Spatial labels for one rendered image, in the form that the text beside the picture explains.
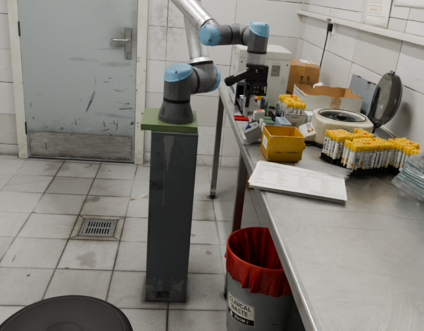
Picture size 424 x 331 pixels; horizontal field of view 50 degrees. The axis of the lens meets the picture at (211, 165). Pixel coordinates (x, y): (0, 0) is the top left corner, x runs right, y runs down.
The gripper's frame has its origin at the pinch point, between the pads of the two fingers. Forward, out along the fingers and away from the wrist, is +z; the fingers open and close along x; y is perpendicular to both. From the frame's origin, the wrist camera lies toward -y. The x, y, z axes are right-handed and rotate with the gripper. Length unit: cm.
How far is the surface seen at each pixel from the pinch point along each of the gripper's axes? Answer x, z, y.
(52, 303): -77, 34, -56
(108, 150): 185, 89, -83
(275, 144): -20.9, 5.1, 9.6
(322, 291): -97, 12, 7
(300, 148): -20.4, 5.8, 19.1
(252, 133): -3.6, 6.8, 3.9
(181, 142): 6.9, 16.0, -24.3
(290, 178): -39.2, 10.2, 12.3
